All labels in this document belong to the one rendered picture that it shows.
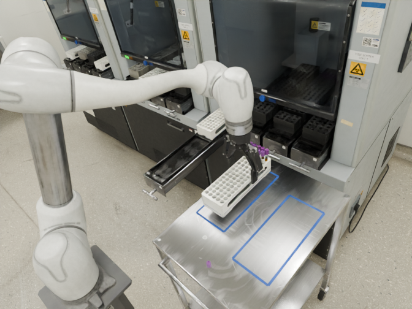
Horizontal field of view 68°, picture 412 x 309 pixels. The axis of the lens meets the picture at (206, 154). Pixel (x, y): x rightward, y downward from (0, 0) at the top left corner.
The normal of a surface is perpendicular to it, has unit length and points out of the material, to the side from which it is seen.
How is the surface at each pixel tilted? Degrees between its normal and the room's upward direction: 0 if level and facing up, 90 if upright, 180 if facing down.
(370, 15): 90
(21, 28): 90
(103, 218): 0
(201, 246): 0
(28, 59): 22
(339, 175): 0
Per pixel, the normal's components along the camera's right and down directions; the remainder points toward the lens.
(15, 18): 0.74, 0.36
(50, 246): -0.10, -0.68
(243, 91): 0.37, 0.44
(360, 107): -0.66, 0.56
